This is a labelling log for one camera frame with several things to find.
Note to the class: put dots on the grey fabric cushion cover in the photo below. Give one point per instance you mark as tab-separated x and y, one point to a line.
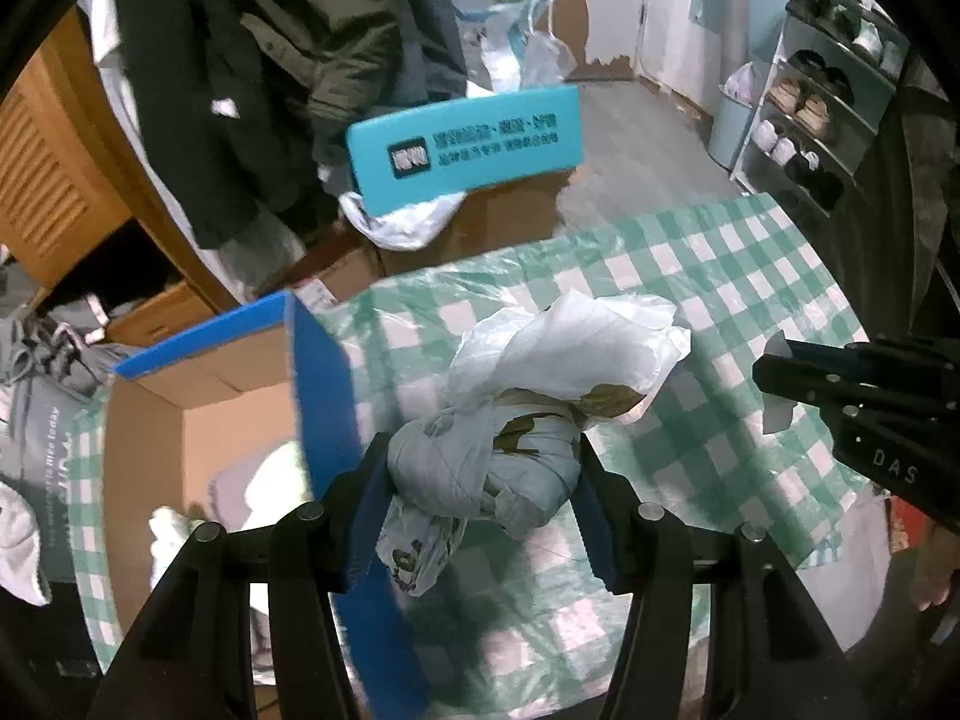
260	489

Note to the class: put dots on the grey shoe rack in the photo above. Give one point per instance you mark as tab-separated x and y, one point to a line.
833	73

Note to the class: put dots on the white patterned cloth bundle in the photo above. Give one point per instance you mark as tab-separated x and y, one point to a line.
521	390

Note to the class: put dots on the green checkered tablecloth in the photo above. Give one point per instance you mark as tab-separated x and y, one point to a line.
515	631

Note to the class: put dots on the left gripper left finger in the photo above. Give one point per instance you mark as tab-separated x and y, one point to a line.
189	652

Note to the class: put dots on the blue plastic bag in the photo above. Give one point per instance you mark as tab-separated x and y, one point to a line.
510	45

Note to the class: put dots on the grey printed bag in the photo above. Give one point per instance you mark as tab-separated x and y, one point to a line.
49	375

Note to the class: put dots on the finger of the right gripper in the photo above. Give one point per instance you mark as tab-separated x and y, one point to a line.
819	355
813	380

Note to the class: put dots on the dark hanging jacket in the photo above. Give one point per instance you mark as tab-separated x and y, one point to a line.
241	103

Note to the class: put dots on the white sock in box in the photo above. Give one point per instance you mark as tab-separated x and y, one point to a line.
170	531

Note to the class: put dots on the teal sign board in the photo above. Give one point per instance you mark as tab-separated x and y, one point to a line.
417	155

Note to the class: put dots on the white plastic bag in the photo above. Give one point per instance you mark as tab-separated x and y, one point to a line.
412	227

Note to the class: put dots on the light blue bin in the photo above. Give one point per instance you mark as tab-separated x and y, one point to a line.
737	98

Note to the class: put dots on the red box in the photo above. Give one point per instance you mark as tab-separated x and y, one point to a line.
907	526

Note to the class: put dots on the brown cardboard box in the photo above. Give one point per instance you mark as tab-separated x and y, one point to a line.
490	218

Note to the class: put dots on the person's right hand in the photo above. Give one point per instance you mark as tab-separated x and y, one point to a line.
938	560

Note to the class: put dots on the blue cardboard box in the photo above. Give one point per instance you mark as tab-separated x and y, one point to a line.
182	411

